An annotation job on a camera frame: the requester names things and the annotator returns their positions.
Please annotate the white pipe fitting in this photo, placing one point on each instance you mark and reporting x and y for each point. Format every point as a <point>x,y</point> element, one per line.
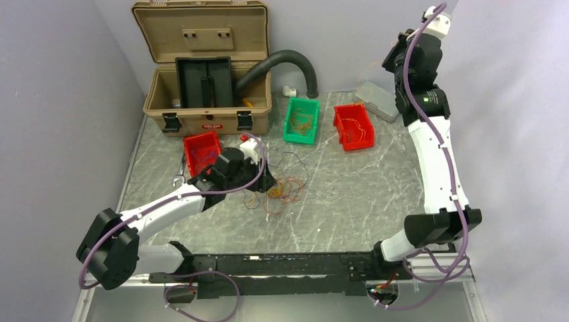
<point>289,92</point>

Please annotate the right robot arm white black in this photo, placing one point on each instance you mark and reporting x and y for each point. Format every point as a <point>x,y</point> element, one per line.
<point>425,112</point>

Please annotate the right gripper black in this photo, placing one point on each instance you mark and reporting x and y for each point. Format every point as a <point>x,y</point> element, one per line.
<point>402,43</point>

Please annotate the silver wrench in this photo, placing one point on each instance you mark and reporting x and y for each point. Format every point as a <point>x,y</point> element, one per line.
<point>179,177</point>

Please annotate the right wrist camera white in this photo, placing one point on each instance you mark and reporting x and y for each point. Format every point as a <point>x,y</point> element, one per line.
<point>439,26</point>

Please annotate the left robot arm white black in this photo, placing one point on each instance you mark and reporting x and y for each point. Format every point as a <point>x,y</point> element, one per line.
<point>113,249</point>

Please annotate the green plastic bin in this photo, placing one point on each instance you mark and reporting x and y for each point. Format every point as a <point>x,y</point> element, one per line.
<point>301,122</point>

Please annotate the red plastic bin right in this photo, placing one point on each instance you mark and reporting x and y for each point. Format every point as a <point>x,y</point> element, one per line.
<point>354,127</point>

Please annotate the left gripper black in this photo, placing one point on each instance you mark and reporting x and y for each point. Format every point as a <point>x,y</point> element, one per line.
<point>267,182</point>

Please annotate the red plastic bin left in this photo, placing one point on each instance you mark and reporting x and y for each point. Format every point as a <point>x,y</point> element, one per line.
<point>201,150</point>

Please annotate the black toolbox tray insert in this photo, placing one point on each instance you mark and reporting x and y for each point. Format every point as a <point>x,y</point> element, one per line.
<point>204,82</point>

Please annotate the red plastic bin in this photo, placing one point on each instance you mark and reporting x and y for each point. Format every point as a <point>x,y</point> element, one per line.
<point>201,150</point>
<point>354,127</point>

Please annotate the grey plastic case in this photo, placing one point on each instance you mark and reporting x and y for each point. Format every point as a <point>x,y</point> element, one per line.
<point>377,101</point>

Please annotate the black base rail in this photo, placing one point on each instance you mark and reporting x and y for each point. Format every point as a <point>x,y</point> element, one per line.
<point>348,273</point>

